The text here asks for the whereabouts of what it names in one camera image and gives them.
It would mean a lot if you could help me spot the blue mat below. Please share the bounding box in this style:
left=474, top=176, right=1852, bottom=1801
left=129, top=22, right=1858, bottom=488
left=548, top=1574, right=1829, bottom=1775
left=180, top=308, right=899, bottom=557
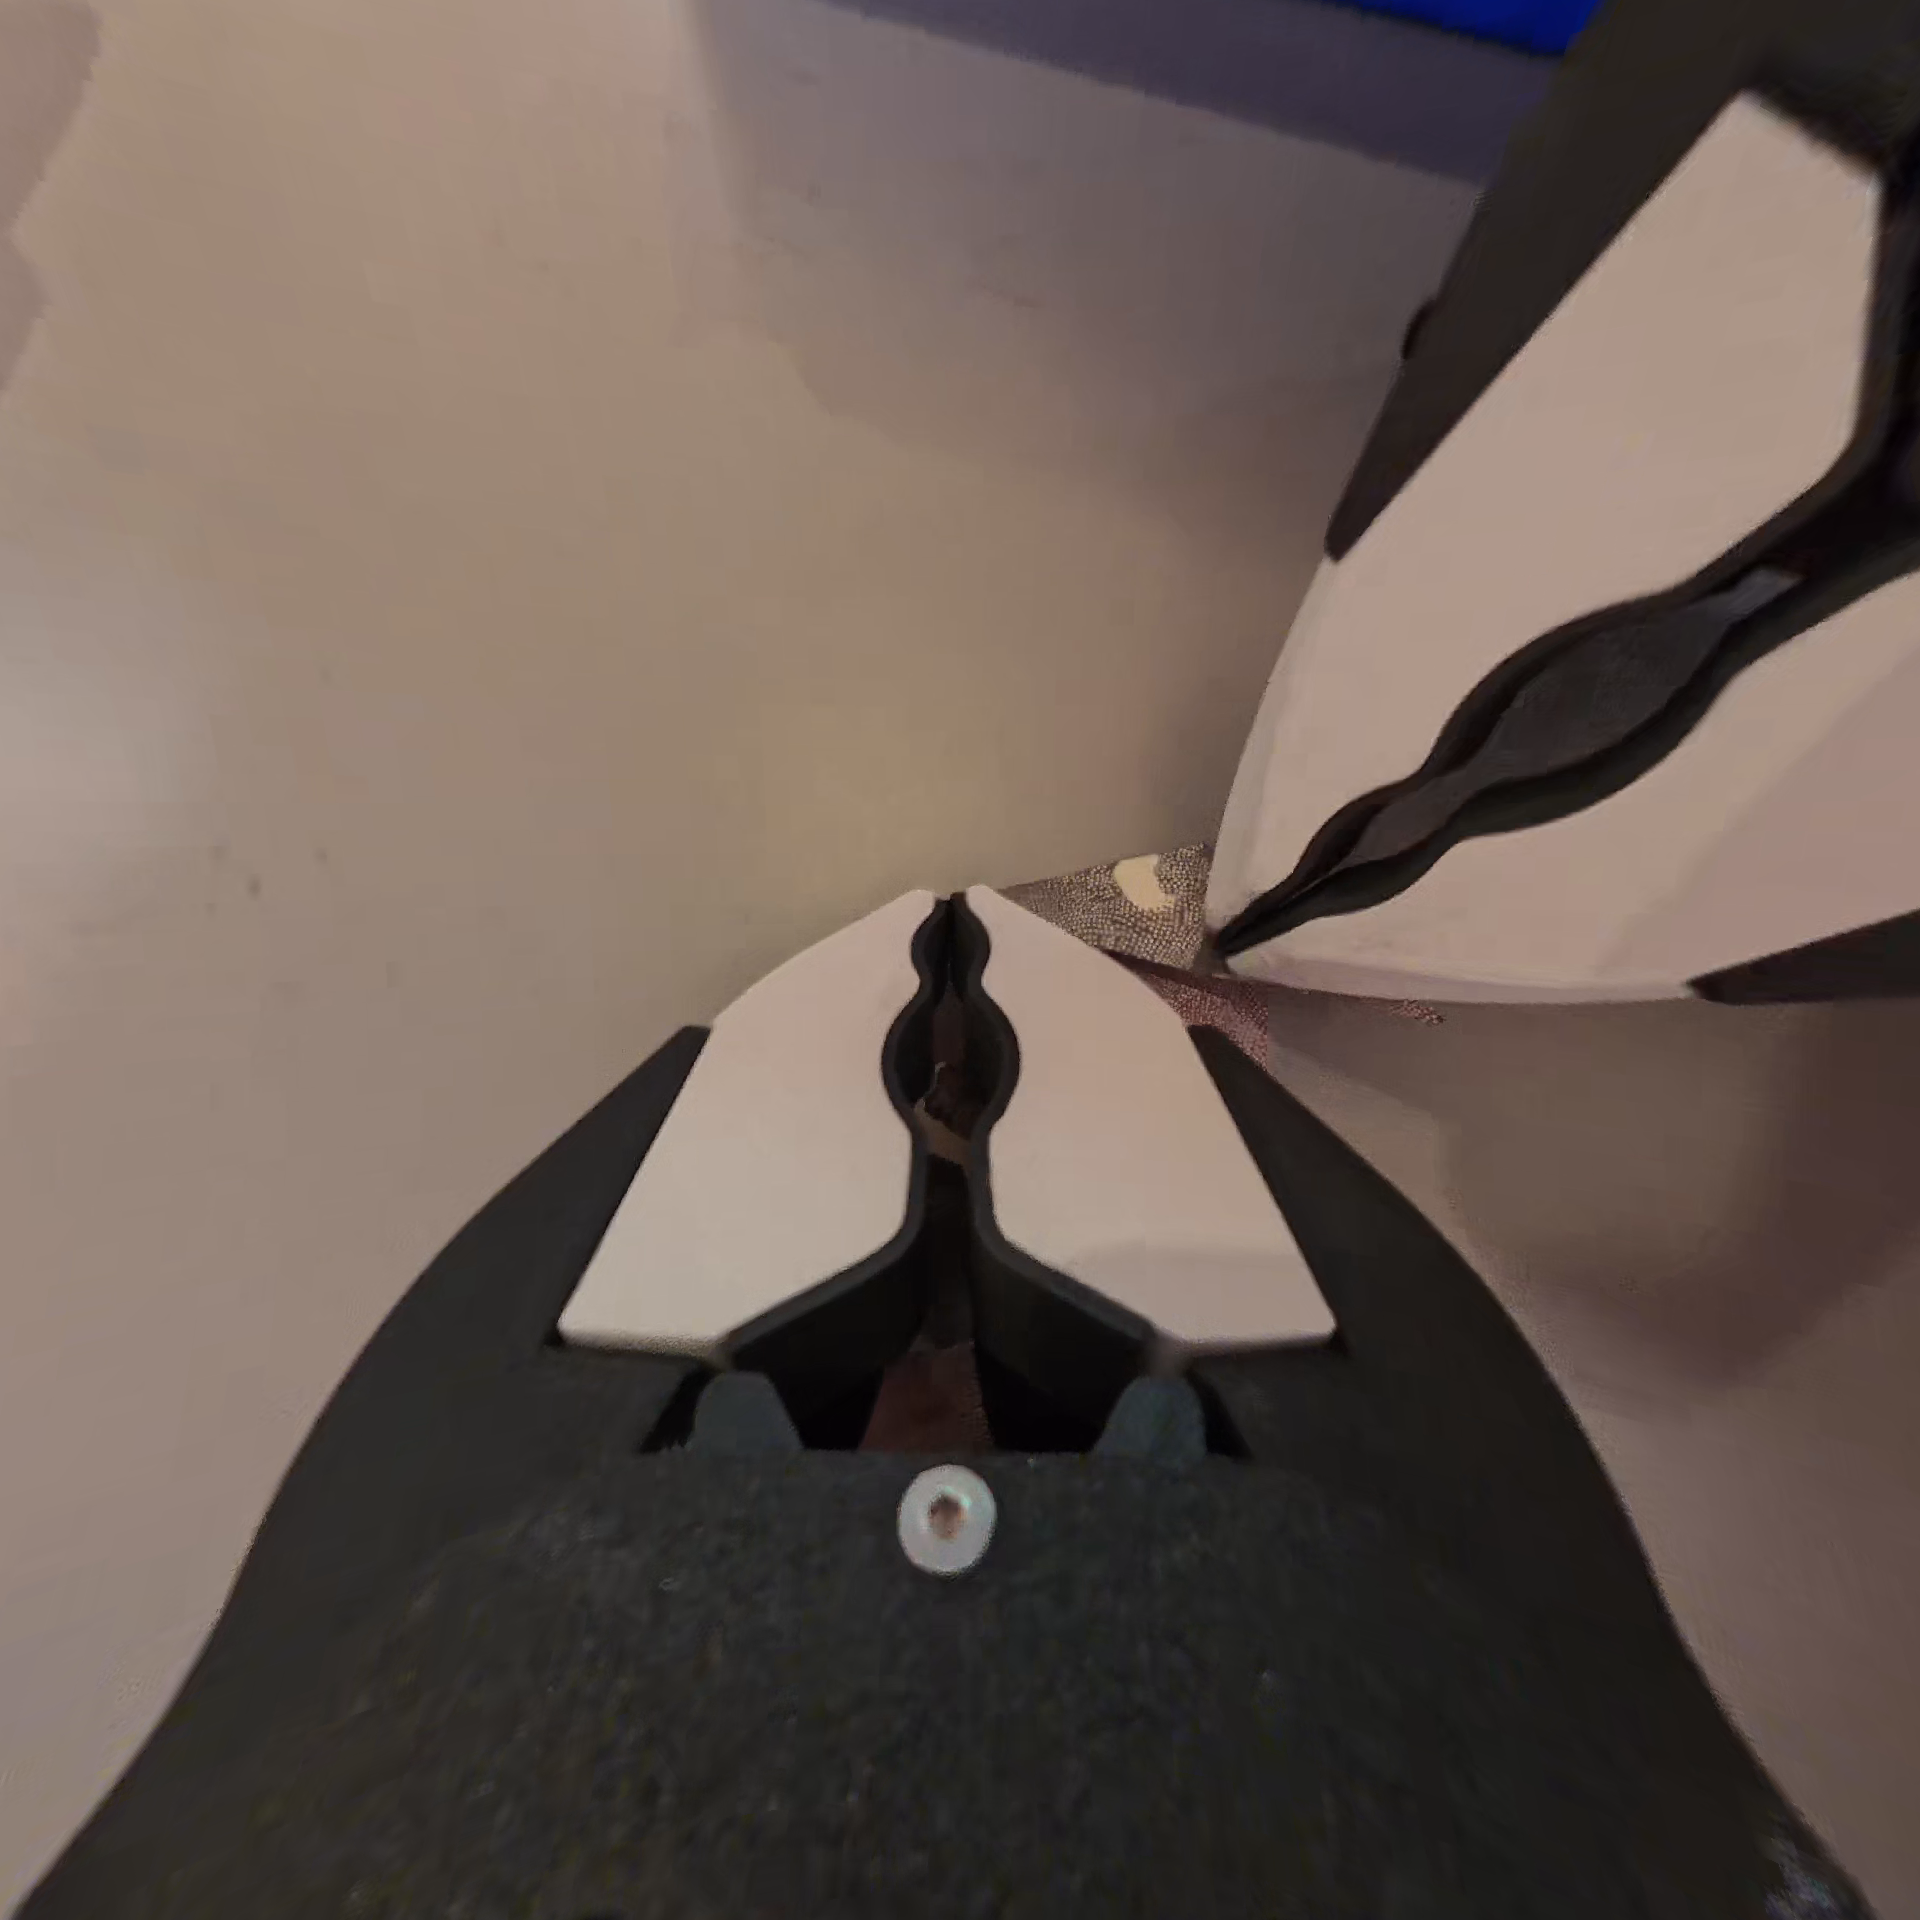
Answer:
left=1336, top=0, right=1613, bottom=61

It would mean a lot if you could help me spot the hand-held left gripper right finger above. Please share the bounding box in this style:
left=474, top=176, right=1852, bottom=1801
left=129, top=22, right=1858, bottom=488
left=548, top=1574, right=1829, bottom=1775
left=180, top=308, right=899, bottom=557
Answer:
left=961, top=885, right=1340, bottom=1452

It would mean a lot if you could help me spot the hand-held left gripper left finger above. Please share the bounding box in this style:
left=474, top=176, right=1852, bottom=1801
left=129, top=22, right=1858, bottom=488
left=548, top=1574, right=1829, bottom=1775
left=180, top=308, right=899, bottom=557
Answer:
left=556, top=889, right=961, bottom=1452

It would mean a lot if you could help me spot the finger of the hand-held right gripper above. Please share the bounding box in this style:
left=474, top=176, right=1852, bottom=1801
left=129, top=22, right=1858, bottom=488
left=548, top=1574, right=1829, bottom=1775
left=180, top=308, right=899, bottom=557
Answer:
left=1217, top=555, right=1920, bottom=1003
left=1204, top=93, right=1920, bottom=952

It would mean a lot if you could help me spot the crane patterned origami paper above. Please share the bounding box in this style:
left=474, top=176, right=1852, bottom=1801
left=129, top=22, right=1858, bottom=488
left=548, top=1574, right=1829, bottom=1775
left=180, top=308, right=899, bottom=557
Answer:
left=994, top=843, right=1444, bottom=1073

